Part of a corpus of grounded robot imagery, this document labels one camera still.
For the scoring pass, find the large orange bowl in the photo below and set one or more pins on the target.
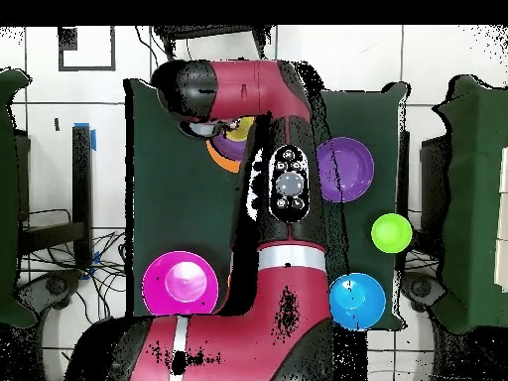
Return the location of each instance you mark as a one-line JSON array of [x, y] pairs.
[[222, 160]]

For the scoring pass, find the purple shallow bowl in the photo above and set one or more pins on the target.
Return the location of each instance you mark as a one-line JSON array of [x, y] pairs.
[[349, 169], [232, 149]]

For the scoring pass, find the yellow cup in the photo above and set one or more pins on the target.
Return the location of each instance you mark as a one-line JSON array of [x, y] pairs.
[[240, 133]]

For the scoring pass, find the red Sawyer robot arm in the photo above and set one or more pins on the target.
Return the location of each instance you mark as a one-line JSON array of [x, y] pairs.
[[258, 317]]

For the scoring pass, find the dark green tablecloth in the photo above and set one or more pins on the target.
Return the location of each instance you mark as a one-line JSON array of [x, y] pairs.
[[170, 198]]

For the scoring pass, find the large pink bowl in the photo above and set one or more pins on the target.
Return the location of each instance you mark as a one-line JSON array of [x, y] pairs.
[[180, 293]]

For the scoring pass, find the small green bowl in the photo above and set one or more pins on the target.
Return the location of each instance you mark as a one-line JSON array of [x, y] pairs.
[[391, 233]]

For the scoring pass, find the light blue bowl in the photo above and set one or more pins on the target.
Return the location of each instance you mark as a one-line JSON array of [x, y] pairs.
[[363, 301]]

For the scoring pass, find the blue tape strip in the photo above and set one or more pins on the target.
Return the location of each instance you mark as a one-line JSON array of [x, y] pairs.
[[93, 139]]

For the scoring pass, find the grey chair base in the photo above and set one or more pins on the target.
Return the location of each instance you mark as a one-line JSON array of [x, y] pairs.
[[51, 287], [422, 289]]

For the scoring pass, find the black stool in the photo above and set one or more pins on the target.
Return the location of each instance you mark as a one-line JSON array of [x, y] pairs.
[[170, 31]]

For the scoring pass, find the small black floor marker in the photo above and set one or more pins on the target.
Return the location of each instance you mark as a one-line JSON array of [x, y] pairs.
[[56, 124]]

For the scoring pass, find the green cloth side table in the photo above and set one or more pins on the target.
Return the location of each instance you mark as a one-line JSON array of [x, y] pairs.
[[476, 178], [8, 178]]

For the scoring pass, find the black stand frame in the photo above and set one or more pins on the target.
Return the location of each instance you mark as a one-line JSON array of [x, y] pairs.
[[81, 178]]

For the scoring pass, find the black square floor frame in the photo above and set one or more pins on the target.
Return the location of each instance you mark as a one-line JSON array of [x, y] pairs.
[[60, 55]]

